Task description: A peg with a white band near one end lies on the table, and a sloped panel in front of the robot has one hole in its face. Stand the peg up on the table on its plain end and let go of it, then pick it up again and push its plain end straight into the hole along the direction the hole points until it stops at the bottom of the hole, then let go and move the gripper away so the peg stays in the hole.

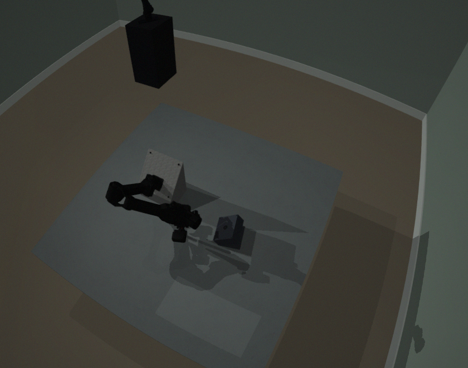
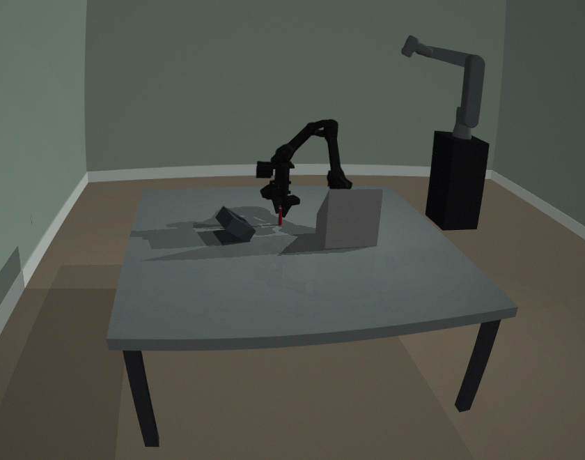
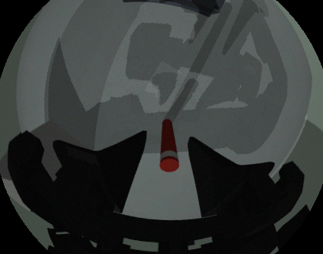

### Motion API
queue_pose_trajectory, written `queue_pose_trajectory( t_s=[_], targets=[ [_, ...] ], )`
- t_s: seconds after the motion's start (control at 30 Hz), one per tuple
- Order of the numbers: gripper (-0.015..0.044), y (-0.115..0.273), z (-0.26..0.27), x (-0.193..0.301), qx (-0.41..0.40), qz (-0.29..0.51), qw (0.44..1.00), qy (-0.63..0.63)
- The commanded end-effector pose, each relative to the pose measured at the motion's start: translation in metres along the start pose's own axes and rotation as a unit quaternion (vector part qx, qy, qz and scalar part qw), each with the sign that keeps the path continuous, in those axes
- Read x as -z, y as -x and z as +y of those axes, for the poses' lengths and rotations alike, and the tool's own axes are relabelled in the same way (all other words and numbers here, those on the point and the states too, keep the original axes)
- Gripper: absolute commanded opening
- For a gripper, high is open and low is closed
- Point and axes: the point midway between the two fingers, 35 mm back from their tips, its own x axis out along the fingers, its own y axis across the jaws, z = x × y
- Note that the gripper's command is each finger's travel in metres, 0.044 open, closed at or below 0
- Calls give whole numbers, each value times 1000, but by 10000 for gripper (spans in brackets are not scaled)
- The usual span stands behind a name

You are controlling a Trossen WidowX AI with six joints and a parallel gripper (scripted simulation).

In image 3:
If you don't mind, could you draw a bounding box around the red peg with white band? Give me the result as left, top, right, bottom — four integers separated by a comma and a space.
159, 119, 180, 172

